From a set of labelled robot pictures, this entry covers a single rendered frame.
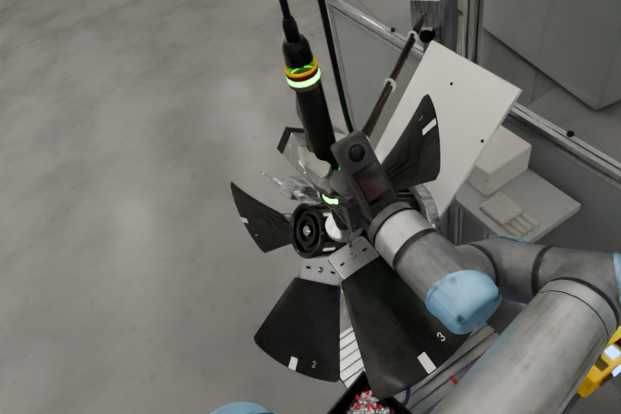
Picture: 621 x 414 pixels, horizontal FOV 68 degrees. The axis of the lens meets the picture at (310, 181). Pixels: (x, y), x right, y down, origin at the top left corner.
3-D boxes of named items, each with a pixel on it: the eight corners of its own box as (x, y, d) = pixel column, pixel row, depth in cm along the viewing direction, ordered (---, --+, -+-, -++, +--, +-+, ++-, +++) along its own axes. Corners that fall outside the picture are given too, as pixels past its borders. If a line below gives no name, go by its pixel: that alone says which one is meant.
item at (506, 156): (488, 142, 149) (491, 116, 141) (529, 170, 139) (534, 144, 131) (447, 168, 146) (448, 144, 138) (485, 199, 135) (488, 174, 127)
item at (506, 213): (499, 194, 135) (500, 189, 134) (541, 226, 126) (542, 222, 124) (478, 210, 134) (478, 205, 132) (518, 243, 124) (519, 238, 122)
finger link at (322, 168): (293, 176, 76) (330, 204, 71) (284, 152, 72) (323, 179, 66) (306, 164, 77) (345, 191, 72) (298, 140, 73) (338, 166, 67)
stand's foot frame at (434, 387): (434, 277, 215) (434, 268, 210) (512, 358, 186) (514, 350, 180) (324, 354, 203) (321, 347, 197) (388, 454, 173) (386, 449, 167)
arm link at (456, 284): (486, 329, 56) (442, 347, 51) (426, 267, 63) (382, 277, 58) (520, 284, 52) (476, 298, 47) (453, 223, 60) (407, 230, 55)
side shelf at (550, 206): (483, 144, 153) (484, 138, 151) (578, 211, 130) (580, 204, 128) (427, 180, 148) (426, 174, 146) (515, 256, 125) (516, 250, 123)
